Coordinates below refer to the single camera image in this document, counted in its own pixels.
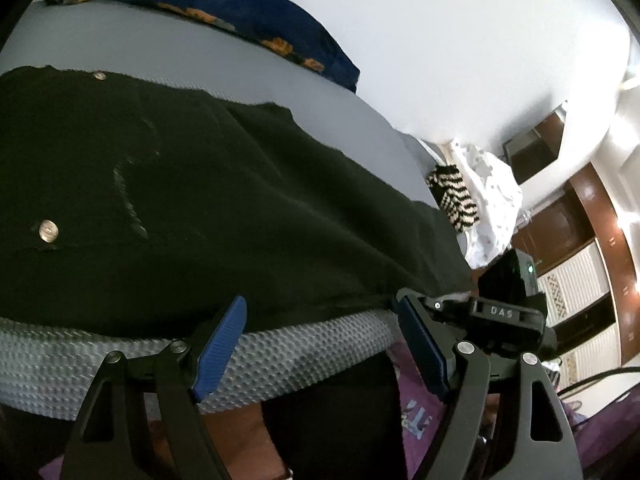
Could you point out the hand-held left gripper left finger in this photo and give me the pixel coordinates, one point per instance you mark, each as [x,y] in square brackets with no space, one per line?
[222,350]

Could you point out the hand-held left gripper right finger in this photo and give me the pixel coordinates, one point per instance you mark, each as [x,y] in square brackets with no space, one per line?
[422,345]

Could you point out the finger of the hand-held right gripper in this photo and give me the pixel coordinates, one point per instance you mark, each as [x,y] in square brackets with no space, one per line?
[442,312]

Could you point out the black pants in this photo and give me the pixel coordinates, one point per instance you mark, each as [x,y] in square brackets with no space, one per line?
[200,210]

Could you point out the brown bed base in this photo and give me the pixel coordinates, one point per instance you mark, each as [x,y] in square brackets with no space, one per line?
[240,430]

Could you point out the brown wooden wardrobe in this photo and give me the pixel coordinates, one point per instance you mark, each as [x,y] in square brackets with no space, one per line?
[560,220]

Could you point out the black white zigzag knit cloth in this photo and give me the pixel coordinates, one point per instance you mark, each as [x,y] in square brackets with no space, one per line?
[455,195]

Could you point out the white printed cloth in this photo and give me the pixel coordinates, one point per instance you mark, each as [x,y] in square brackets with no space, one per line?
[495,185]

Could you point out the grey textured mattress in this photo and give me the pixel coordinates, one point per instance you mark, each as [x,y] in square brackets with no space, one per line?
[150,40]

